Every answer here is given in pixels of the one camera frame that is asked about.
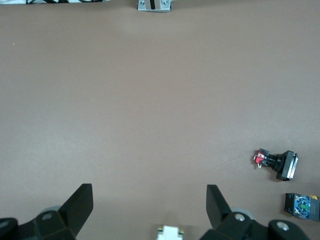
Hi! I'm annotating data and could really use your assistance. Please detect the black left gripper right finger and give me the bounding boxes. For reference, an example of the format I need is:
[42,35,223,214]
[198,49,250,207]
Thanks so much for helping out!
[199,184,270,240]

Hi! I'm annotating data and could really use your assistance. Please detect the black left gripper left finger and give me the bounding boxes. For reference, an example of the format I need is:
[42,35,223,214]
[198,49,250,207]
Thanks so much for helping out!
[17,183,94,240]

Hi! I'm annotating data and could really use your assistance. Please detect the green push button blue block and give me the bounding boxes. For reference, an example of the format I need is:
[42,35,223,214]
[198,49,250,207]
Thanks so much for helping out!
[284,192,320,222]

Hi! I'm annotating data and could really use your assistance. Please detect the black square button red terminals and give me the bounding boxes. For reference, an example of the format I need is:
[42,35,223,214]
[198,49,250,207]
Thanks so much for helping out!
[251,147,300,183]

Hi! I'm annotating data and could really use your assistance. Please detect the silver metal table bracket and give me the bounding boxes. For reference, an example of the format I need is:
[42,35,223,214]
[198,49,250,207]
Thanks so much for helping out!
[136,0,173,13]

